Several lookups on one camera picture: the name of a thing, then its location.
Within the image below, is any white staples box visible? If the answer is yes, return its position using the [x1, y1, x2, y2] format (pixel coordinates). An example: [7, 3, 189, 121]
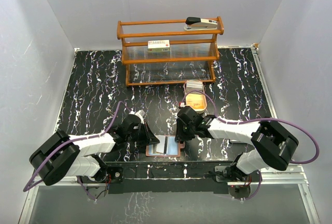
[147, 40, 170, 52]

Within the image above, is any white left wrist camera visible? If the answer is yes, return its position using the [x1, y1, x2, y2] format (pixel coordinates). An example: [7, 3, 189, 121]
[132, 110, 145, 123]

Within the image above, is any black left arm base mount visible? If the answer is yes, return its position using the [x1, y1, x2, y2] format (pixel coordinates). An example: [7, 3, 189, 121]
[105, 166, 123, 186]

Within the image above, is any pink leather card holder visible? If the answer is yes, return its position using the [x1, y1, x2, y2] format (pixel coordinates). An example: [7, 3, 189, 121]
[146, 135, 185, 158]

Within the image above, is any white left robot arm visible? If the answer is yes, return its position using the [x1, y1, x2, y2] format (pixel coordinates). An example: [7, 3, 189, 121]
[29, 110, 160, 186]

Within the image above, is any wooden three-tier shelf rack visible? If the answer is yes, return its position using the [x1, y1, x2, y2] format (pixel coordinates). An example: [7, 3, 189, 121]
[116, 16, 224, 86]

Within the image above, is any stack of cards in tray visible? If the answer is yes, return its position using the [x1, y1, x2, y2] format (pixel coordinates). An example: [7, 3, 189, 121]
[184, 80, 204, 93]

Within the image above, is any white credit card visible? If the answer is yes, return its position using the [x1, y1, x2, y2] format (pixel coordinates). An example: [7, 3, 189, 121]
[157, 135, 168, 155]

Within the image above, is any tan oval plastic tray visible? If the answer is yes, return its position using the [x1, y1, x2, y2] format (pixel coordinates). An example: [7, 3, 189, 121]
[185, 90, 207, 114]

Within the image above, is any black and white stapler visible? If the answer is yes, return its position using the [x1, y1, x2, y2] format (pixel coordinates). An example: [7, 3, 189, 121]
[184, 17, 218, 31]

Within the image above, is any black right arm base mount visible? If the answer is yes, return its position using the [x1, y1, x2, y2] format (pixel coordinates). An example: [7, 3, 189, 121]
[205, 165, 245, 181]

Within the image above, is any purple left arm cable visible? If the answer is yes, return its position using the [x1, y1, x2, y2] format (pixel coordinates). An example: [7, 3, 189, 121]
[23, 101, 133, 192]

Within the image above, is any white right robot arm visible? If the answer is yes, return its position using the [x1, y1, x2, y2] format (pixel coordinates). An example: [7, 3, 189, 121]
[175, 106, 299, 181]

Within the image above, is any small white flat device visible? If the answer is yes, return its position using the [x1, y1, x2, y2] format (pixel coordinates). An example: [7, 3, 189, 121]
[229, 139, 253, 145]

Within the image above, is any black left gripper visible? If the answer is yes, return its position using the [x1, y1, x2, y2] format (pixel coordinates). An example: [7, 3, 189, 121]
[126, 121, 159, 147]

